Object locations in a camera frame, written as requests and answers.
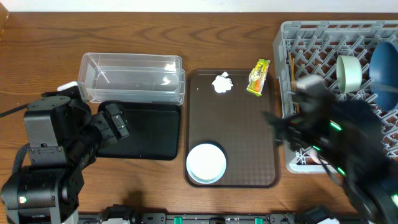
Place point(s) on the wooden chopstick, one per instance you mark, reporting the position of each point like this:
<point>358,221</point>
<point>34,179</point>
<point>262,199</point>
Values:
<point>297,108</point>
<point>292,74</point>

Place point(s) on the mint green bowl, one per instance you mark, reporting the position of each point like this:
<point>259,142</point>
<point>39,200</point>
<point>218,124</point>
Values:
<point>348,73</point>

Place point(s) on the dark blue plate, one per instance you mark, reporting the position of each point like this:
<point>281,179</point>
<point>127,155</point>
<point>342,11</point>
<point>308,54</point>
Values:
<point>383,70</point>

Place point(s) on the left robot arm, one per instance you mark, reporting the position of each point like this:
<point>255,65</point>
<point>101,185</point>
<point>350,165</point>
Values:
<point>64,138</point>

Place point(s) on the grey dishwasher rack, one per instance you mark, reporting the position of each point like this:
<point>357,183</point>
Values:
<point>315,45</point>

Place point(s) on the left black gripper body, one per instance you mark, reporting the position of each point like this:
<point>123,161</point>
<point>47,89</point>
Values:
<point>100,122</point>

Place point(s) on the clear plastic bin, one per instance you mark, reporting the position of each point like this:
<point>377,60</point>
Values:
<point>141,78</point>

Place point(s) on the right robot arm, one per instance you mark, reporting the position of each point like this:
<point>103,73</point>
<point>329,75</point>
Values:
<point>347,138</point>

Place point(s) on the black rectangular tray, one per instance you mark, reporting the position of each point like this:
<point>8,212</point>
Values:
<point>153,132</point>

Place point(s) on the brown serving tray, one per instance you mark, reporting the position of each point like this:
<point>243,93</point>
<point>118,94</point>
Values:
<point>235,122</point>

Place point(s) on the white bowl light blue rim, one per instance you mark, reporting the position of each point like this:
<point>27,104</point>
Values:
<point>206,163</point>

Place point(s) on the green orange snack wrapper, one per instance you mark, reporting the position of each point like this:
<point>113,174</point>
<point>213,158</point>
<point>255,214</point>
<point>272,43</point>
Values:
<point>258,76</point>

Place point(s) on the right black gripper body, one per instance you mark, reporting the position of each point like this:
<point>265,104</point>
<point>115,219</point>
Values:
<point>318,137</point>

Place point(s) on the white tissue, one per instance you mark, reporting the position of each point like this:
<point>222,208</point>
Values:
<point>222,83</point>

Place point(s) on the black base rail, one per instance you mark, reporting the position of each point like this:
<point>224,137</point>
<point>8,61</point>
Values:
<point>128,215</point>

